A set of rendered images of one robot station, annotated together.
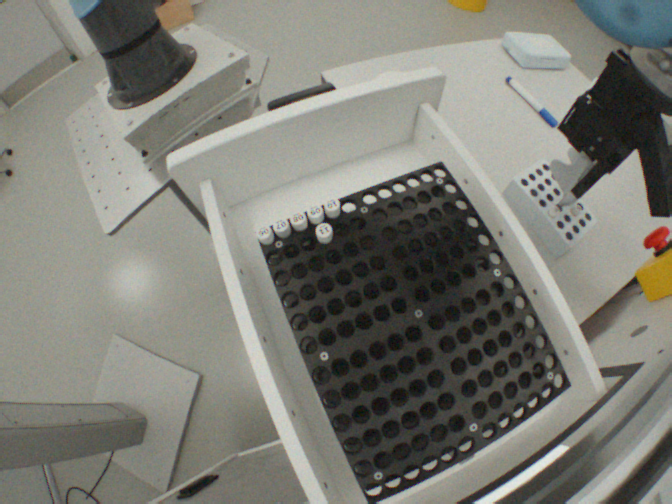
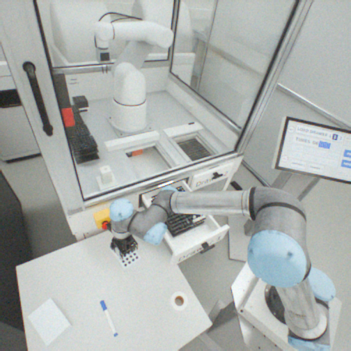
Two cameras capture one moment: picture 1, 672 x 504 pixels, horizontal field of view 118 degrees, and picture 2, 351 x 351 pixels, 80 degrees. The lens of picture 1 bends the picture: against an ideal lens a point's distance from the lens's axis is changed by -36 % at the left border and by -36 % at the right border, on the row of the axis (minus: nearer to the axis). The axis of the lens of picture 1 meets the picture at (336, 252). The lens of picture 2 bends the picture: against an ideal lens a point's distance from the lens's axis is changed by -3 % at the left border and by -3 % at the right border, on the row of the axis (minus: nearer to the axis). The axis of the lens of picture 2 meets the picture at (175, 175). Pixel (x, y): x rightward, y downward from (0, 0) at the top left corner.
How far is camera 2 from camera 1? 93 cm
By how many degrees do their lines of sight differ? 66
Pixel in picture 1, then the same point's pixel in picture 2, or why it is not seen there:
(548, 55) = not seen: outside the picture
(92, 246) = not seen: hidden behind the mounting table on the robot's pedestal
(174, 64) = (271, 294)
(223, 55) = (255, 308)
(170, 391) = (239, 248)
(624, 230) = (88, 252)
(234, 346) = (219, 274)
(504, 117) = (128, 301)
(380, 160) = not seen: hidden behind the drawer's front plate
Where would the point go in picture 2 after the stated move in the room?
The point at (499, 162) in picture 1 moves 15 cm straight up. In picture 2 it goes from (138, 274) to (139, 260)
